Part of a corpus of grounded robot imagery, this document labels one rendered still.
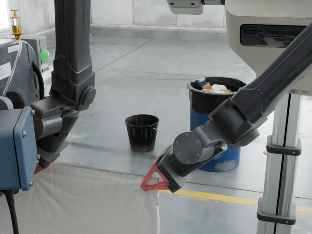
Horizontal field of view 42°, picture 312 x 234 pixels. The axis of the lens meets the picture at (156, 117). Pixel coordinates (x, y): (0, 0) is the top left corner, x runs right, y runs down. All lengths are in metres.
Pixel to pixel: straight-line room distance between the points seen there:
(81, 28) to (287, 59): 0.36
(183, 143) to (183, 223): 1.93
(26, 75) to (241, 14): 0.55
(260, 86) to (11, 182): 0.41
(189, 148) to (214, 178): 2.43
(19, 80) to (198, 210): 1.94
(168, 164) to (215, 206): 2.01
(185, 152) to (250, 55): 0.53
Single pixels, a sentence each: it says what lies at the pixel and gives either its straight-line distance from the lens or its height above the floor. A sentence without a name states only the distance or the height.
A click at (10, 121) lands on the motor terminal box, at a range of 0.58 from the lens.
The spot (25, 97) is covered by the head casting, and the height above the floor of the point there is 1.20.
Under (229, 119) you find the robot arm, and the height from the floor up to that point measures 1.24.
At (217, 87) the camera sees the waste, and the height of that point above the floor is 0.59.
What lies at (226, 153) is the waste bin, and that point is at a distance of 3.16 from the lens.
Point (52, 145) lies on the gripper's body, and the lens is 0.90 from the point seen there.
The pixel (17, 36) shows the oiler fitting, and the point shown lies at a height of 1.34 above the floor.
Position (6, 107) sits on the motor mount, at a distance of 0.64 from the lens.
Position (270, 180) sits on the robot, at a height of 0.82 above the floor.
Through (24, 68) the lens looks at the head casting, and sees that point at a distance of 1.03.
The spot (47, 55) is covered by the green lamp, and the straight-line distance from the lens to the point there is 1.08.
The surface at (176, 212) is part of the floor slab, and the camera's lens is 2.72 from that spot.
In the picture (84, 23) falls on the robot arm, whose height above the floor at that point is 1.40.
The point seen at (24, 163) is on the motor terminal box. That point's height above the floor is 1.26.
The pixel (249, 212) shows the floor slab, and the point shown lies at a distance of 2.78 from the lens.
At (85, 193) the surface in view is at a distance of 0.94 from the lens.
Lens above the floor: 1.50
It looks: 20 degrees down
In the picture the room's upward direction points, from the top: straight up
